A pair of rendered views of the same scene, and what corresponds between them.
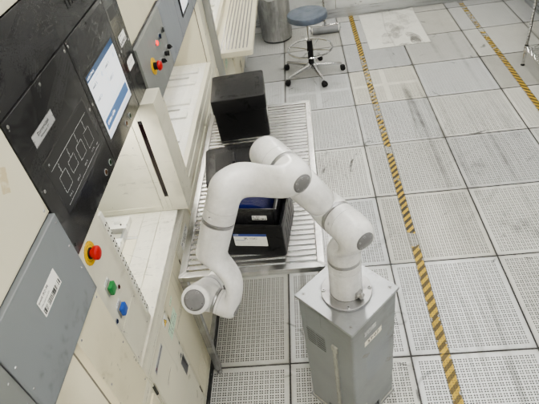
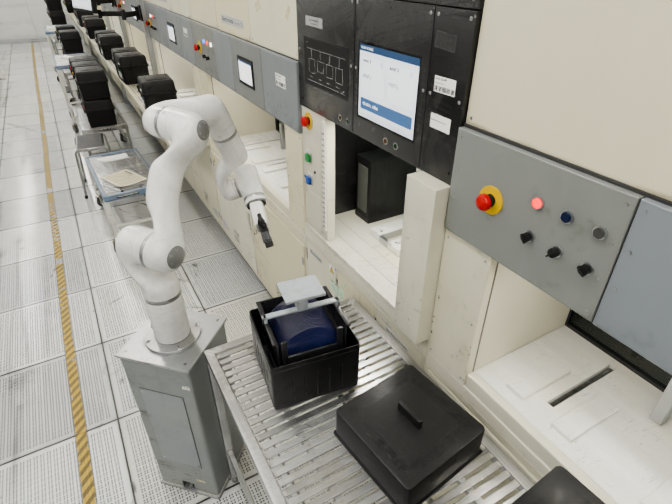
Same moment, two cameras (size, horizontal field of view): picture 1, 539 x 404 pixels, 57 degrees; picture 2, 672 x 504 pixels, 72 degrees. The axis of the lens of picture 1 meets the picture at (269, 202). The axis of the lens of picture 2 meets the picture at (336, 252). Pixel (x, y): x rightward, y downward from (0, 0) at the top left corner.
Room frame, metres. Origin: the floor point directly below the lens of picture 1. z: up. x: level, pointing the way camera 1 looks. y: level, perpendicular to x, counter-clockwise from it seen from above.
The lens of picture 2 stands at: (2.49, -0.51, 1.90)
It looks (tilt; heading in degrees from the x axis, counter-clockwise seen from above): 33 degrees down; 142
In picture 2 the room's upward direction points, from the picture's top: straight up
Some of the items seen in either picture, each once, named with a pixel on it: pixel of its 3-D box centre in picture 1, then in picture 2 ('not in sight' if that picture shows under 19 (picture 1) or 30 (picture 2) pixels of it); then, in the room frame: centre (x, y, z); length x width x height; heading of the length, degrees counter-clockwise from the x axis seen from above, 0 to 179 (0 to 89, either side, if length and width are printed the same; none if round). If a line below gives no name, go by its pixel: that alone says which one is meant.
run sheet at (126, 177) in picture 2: not in sight; (123, 177); (-1.08, 0.21, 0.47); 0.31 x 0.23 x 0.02; 14
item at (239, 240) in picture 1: (256, 216); (303, 346); (1.57, 0.07, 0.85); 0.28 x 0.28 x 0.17; 74
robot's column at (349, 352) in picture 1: (350, 346); (191, 405); (1.17, -0.22, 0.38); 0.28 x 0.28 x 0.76; 37
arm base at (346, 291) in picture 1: (345, 274); (168, 315); (1.17, -0.22, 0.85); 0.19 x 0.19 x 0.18
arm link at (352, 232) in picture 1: (348, 239); (148, 261); (1.14, -0.23, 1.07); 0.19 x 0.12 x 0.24; 24
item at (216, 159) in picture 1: (236, 167); (408, 427); (1.98, 0.13, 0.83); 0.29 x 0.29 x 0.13; 89
